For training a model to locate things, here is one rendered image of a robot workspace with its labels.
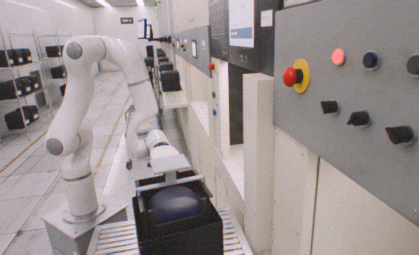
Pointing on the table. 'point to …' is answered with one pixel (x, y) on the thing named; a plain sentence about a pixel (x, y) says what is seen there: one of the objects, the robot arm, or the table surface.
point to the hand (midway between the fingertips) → (169, 168)
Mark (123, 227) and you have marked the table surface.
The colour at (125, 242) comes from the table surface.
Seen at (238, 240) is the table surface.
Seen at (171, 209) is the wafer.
